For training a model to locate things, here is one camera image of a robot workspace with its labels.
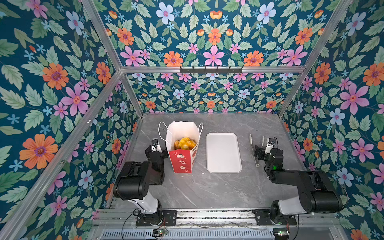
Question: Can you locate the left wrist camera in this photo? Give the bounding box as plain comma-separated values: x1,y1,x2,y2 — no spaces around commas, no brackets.
151,138,162,153

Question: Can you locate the white slotted cable duct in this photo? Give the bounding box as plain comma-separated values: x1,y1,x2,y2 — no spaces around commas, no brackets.
101,229,275,240

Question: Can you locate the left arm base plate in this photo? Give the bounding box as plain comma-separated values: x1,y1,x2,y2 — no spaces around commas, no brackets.
136,210,178,227

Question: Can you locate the red white paper bag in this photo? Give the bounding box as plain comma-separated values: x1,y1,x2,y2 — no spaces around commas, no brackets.
159,122,204,174

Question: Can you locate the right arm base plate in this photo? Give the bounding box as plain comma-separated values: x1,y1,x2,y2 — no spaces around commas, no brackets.
252,209,298,226

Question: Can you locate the round fluted fake bread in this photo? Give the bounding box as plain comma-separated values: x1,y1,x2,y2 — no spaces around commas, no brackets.
179,137,191,148

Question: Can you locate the small yellow fake bread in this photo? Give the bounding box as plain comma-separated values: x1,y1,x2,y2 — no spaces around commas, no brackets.
181,144,190,150

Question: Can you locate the black hook rail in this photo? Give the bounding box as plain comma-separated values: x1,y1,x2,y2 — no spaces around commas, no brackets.
179,66,243,75

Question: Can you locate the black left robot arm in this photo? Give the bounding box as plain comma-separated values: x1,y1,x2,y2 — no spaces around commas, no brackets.
113,144,167,226

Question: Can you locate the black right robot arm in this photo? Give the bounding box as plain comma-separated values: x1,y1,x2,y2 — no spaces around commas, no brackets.
253,145,344,225

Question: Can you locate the aluminium front rail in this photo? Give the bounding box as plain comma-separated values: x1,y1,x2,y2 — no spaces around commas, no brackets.
93,208,342,228

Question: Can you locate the white rectangular tray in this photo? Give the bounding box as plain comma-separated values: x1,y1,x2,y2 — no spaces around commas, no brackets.
206,133,242,174

